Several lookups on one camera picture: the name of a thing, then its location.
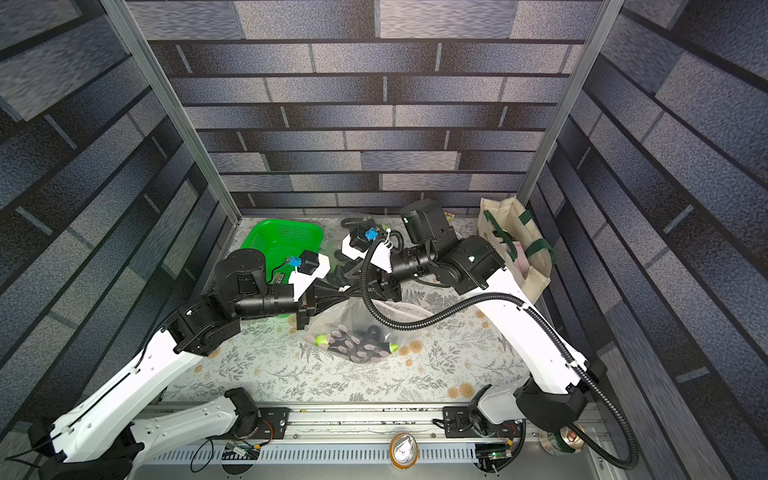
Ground tape roll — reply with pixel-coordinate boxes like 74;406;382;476
389;432;419;470

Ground clear pink-dotted zip-top bag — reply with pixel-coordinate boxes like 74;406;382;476
340;215;390;232

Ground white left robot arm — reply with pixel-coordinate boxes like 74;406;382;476
29;248;330;479

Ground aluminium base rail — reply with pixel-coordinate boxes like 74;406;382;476
133;402;613;479

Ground black corrugated cable conduit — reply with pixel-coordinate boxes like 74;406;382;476
359;230;640;470

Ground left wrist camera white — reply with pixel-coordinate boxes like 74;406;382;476
288;250;330;302

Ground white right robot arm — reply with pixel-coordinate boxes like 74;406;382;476
350;199;605;435

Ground aluminium frame post left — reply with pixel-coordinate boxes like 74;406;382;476
100;0;242;224

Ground aluminium frame post right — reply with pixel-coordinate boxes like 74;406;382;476
516;0;625;205

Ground beige tote bag green handles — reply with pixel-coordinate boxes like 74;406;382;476
477;197;555;303

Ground floral patterned table mat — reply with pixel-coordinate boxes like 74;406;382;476
161;215;547;404

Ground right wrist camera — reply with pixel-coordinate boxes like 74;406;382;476
341;226;393;273

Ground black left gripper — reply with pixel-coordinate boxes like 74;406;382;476
233;280;352;331

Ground green plastic basket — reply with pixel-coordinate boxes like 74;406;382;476
227;219;324;314

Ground aluminium frame post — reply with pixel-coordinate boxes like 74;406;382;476
516;0;625;205
100;0;242;224

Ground green drink can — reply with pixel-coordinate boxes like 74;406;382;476
539;427;586;456

